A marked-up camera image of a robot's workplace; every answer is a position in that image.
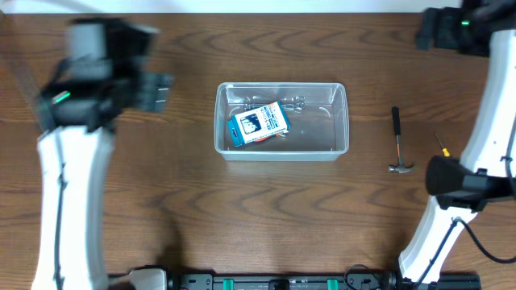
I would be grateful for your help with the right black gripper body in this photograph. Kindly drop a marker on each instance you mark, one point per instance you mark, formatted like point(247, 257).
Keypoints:
point(426, 29)

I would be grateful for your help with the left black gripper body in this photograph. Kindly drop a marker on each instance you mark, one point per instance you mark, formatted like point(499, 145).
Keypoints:
point(155, 92)

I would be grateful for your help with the blue white product box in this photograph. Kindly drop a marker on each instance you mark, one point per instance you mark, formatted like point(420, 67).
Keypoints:
point(258, 124)

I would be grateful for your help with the black yellow screwdriver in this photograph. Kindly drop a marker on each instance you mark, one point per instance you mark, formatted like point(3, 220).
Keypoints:
point(443, 148)

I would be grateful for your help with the red handled pliers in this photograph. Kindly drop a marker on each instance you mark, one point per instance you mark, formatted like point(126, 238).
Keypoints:
point(282, 135)

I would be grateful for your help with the small claw hammer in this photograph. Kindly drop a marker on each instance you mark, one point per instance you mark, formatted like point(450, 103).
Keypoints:
point(401, 167)

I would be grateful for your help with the clear plastic container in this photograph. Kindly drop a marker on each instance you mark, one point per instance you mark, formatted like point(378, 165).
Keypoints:
point(320, 132)

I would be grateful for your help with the silver wrench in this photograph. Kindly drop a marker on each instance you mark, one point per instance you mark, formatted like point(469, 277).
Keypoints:
point(287, 104)

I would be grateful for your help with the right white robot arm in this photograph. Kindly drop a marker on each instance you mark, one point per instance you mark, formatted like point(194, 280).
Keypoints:
point(460, 188)

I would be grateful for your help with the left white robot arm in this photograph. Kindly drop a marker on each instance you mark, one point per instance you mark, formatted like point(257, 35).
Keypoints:
point(78, 108)

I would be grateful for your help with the black mounting rail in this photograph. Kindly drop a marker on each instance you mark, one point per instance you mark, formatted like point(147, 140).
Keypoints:
point(355, 278)

